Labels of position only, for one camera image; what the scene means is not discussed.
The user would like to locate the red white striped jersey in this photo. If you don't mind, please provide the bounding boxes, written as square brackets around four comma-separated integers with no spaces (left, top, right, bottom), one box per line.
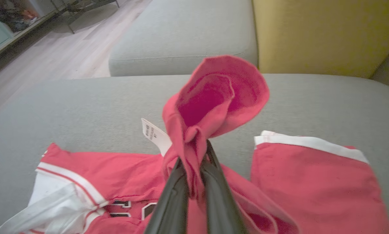
[0,55,301,234]

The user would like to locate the large yellow sofa back cushion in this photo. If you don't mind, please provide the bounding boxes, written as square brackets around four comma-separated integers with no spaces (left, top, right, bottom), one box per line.
[252,0,389,79]

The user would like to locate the red shorts with white waistband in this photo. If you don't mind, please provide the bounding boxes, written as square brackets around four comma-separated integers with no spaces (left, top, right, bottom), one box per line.
[250,130,389,234]

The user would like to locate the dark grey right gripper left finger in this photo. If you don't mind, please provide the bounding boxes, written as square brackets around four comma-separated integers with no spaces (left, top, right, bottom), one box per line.
[144,158,190,234]

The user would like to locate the light teal shelf cabinet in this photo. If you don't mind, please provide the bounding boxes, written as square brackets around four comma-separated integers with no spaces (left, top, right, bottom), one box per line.
[0,0,53,63]

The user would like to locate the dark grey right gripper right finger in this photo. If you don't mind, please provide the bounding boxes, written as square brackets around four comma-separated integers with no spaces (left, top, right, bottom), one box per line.
[199,141,249,234]

